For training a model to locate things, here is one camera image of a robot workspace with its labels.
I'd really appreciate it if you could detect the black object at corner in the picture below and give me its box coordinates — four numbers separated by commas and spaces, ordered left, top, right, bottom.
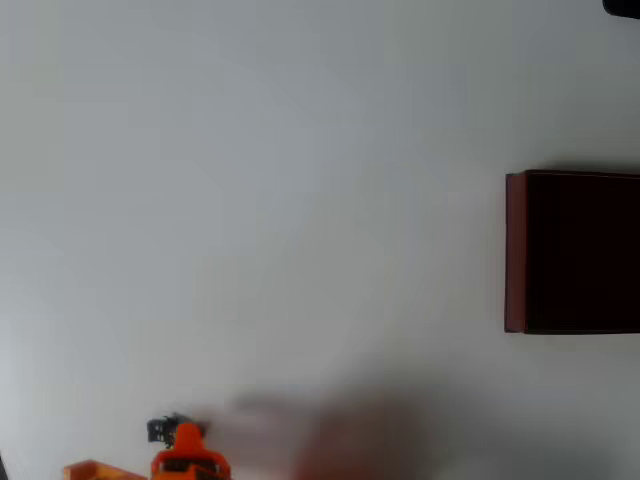
601, 0, 640, 20

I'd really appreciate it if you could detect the small dark grey object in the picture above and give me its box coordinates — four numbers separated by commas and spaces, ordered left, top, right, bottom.
146, 412, 209, 446

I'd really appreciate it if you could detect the dark red open box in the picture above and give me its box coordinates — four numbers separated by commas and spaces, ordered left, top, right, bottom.
504, 169, 640, 336

